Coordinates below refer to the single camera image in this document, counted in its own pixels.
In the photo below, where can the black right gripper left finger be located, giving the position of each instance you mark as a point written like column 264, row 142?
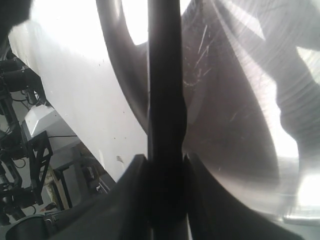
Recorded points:
column 121, row 214

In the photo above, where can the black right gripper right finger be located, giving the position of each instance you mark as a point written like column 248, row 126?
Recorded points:
column 215, row 214

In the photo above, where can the black handled kitchen knife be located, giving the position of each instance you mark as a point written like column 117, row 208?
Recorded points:
column 167, row 112

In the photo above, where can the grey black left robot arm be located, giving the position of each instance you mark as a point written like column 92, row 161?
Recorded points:
column 12, row 13

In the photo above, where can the round stainless steel plate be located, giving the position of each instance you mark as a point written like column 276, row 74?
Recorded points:
column 251, row 79

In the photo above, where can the black metal equipment frame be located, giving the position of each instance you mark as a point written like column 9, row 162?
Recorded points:
column 15, row 144

